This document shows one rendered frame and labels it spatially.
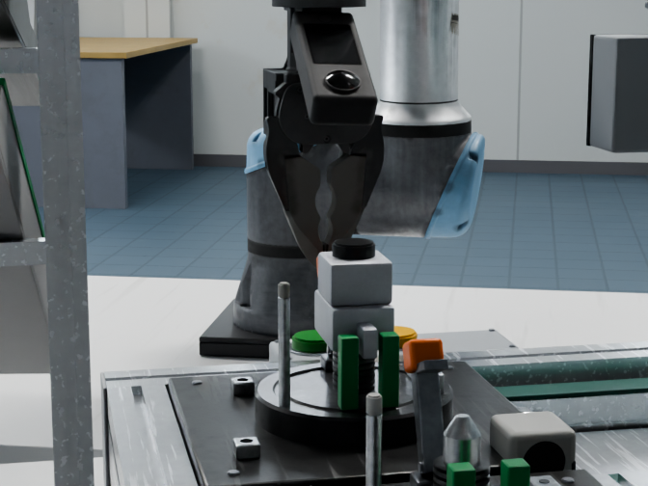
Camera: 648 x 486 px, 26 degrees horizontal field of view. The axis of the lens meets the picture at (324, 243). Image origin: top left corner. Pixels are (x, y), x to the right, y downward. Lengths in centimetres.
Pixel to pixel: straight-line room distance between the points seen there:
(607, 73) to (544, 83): 818
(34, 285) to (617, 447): 47
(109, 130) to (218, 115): 175
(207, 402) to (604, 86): 37
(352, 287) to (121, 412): 21
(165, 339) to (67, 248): 92
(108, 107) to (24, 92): 669
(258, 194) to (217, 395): 54
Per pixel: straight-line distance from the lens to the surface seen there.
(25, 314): 99
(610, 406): 116
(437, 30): 151
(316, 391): 99
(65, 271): 73
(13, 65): 89
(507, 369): 117
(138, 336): 166
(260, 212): 156
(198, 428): 98
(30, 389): 147
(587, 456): 110
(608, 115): 88
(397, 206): 152
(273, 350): 121
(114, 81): 764
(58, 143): 72
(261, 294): 156
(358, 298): 95
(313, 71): 99
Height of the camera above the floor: 128
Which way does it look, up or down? 11 degrees down
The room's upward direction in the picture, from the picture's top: straight up
